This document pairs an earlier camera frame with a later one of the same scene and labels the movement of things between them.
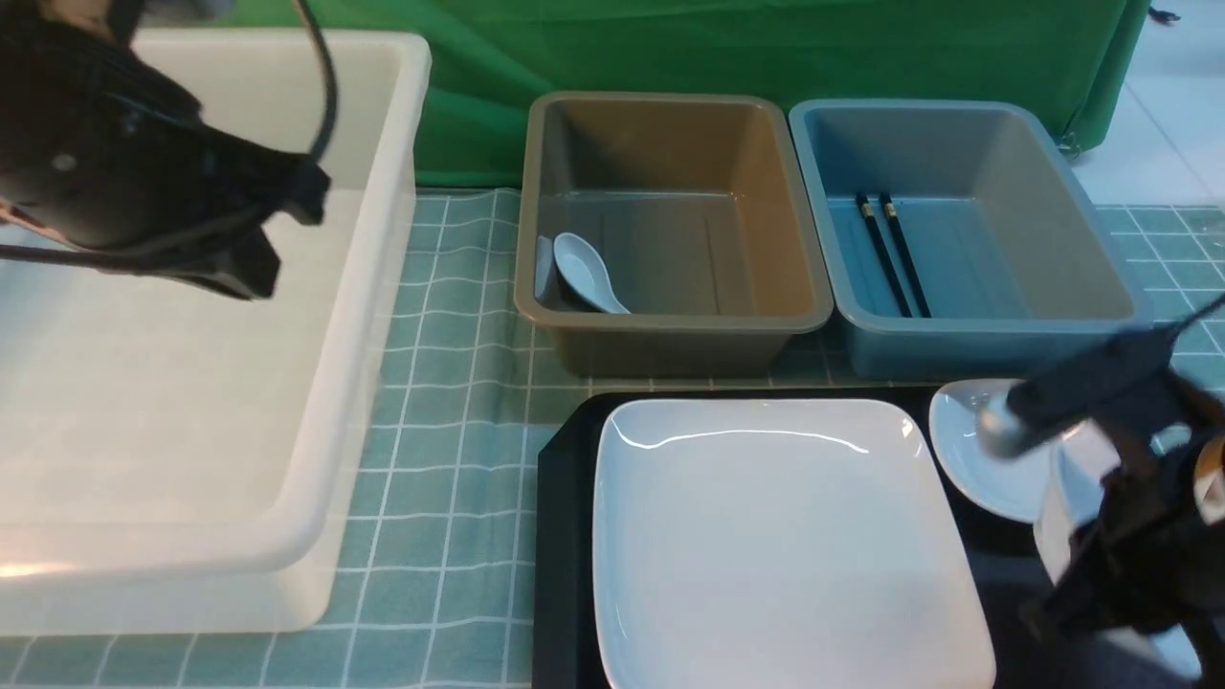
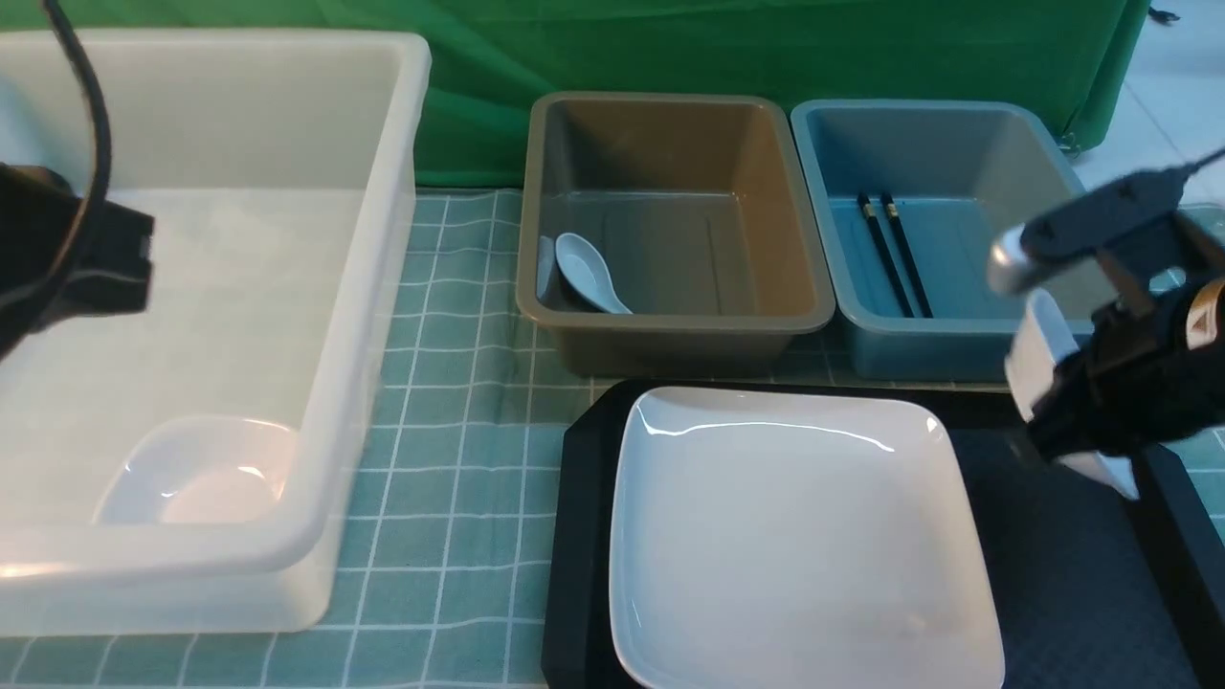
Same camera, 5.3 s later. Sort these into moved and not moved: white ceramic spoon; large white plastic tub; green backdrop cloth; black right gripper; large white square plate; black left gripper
Moved: black right gripper; black left gripper
Not moved: green backdrop cloth; large white square plate; large white plastic tub; white ceramic spoon
